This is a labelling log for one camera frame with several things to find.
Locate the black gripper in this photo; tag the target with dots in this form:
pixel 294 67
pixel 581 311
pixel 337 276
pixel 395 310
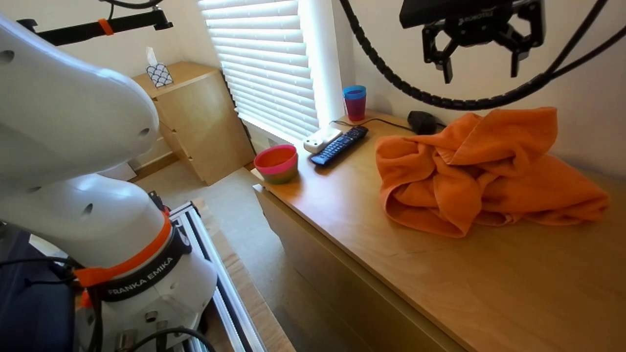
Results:
pixel 481 34

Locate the orange terry towel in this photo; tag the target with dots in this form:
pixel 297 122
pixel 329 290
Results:
pixel 481 177

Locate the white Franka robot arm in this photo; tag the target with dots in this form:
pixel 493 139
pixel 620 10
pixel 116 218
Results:
pixel 71 149

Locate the blue and pink cup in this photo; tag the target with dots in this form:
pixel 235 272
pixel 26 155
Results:
pixel 354 104

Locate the black remote control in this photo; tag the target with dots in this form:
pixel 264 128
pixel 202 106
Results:
pixel 339 145

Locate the white remote control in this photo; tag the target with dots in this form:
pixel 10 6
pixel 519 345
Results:
pixel 319 139

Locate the white window blinds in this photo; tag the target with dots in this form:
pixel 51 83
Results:
pixel 266 65

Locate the red and green bowl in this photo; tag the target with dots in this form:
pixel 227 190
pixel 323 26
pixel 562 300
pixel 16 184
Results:
pixel 276 163

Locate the light wooden dresser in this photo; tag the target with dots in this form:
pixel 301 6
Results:
pixel 403 274

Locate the light wooden cabinet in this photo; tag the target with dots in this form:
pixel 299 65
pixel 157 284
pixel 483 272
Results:
pixel 196 124

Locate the patterned tissue box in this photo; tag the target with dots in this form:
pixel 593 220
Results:
pixel 159 73

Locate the black bar with orange tape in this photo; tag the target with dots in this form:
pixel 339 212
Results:
pixel 98 28

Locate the dark blue fabric object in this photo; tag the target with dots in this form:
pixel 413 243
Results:
pixel 31 300

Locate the dark blue wrist camera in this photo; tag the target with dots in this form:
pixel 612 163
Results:
pixel 450 12

